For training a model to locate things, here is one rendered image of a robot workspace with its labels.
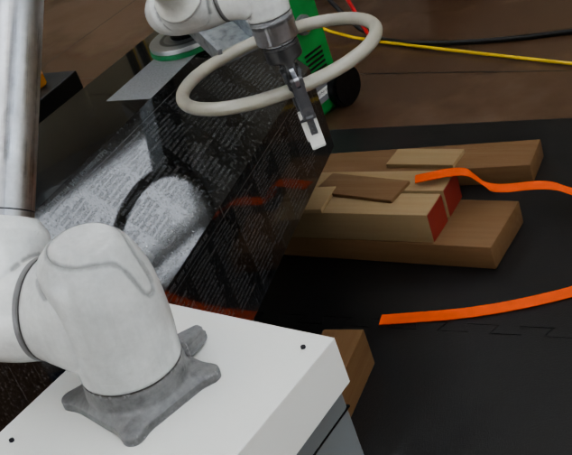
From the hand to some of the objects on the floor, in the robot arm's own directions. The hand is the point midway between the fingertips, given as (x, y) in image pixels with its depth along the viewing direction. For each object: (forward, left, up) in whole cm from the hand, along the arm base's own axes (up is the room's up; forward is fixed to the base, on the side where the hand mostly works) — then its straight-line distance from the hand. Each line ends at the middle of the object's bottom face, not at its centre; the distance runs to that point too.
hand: (311, 129), depth 227 cm
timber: (+20, -4, -87) cm, 89 cm away
